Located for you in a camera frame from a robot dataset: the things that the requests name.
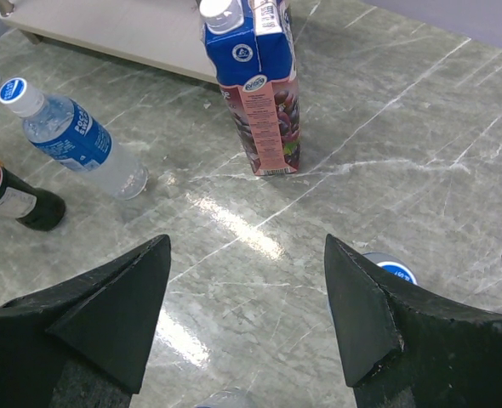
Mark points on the white two-tier shelf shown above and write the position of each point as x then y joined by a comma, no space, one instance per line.
162,34

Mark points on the grape juice carton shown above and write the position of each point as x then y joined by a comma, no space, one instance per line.
251,47

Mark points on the water bottle right back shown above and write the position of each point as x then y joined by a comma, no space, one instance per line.
392,264

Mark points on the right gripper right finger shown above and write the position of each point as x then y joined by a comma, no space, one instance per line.
403,346

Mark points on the water bottle centre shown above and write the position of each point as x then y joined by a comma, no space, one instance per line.
63,130

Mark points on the cola bottle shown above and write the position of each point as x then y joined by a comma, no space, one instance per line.
35,208

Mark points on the water bottle right front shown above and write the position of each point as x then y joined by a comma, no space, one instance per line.
229,398

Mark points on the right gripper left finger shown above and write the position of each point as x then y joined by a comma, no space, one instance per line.
86,341

